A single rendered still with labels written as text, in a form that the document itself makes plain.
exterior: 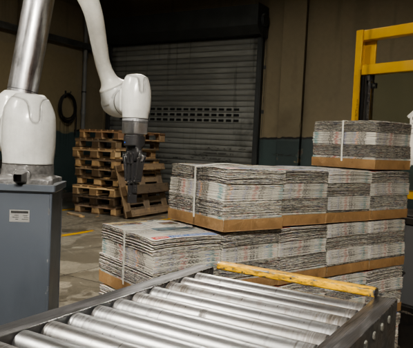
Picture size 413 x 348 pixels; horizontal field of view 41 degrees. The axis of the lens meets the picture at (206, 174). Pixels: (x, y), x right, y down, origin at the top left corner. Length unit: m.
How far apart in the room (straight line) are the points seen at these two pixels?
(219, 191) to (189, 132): 8.13
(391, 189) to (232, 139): 7.06
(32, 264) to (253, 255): 0.82
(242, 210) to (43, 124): 0.76
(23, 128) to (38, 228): 0.30
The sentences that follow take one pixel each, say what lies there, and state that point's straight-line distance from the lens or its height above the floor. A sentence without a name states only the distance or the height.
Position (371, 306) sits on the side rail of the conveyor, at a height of 0.80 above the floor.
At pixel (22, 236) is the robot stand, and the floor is 0.84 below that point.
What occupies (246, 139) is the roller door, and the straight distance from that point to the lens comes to 9.48.
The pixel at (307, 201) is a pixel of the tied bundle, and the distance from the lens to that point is 2.27.
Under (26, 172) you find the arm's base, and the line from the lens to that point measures 1.71.
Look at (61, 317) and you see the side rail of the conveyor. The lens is 1.12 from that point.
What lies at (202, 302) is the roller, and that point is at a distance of 1.25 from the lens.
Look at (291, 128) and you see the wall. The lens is 9.12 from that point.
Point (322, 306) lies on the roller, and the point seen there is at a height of 0.80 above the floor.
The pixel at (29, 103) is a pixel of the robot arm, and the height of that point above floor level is 1.24.
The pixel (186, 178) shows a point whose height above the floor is 1.01.
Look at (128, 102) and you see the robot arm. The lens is 1.91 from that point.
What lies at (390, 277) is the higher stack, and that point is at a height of 0.55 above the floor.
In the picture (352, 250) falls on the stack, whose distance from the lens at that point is 2.54.
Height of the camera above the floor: 1.14
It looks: 3 degrees down
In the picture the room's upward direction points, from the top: 3 degrees clockwise
